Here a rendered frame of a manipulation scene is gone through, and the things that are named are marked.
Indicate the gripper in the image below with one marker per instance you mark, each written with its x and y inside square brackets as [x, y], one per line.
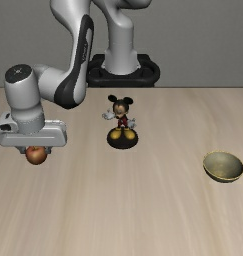
[33, 136]

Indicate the red apple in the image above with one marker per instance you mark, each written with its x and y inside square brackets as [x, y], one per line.
[36, 155]

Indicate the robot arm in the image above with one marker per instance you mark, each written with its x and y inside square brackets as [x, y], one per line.
[76, 50]

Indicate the olive green bowl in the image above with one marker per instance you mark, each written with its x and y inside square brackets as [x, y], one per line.
[223, 166]

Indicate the small toy figure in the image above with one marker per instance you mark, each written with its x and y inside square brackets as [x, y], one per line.
[121, 124]

